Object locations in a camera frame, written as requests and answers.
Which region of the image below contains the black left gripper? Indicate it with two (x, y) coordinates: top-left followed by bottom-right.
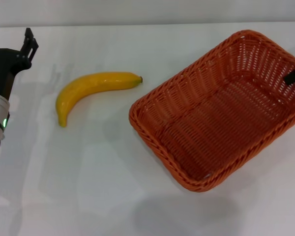
(0, 28), (39, 101)

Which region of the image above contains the yellow plastic banana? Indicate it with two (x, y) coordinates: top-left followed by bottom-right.
(55, 71), (143, 128)

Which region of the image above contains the orange woven plastic basket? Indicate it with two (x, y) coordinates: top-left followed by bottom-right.
(128, 29), (295, 193)

